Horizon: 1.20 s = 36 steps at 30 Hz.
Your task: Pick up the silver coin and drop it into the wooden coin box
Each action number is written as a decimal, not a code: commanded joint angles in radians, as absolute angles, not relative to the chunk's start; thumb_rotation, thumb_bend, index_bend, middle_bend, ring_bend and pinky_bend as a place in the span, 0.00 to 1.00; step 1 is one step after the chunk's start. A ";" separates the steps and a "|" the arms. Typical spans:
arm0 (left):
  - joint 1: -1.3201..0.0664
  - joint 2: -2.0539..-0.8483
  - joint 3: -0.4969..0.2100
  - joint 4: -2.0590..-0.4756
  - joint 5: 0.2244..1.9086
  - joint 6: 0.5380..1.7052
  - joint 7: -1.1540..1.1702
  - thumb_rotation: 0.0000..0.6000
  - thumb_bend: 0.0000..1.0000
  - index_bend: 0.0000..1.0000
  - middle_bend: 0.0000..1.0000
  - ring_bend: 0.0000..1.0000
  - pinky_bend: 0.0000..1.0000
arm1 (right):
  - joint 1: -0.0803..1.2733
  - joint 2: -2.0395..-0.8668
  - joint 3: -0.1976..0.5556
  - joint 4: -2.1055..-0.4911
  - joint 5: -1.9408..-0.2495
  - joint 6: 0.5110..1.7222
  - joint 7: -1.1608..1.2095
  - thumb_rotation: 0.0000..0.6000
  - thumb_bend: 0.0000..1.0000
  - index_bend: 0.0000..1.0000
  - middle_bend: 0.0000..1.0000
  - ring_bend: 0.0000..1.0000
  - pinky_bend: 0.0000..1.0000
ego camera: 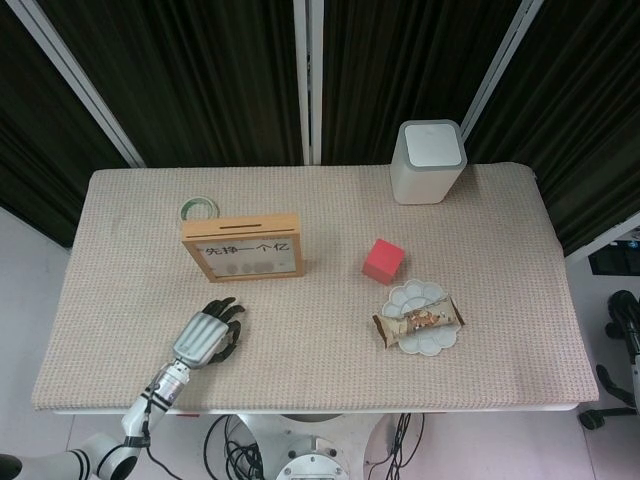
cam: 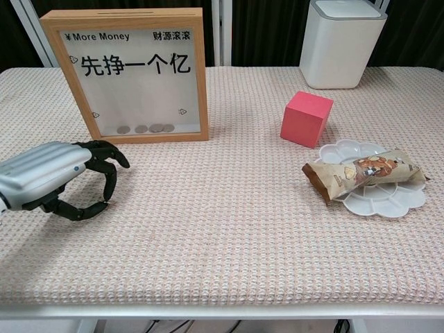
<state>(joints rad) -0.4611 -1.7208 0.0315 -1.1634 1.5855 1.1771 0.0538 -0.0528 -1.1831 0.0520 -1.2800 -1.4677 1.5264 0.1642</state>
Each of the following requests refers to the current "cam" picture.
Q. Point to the pink foam cube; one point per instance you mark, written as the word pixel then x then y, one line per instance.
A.
pixel 305 119

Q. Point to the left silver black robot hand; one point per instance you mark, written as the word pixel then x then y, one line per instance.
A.
pixel 41 170

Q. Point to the wooden frame money box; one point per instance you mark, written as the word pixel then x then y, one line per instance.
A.
pixel 138 86

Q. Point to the brown snack packet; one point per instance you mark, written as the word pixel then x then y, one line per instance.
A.
pixel 364 173

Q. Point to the pink white woven tablecloth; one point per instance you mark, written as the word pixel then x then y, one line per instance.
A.
pixel 215 225

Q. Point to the white bin with grey rim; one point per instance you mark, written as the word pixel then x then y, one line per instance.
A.
pixel 341 45

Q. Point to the white metal frame post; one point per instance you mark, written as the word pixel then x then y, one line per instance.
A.
pixel 221 31
pixel 33 31

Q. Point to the white flower-shaped paint palette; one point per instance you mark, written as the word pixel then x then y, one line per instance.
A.
pixel 381 204

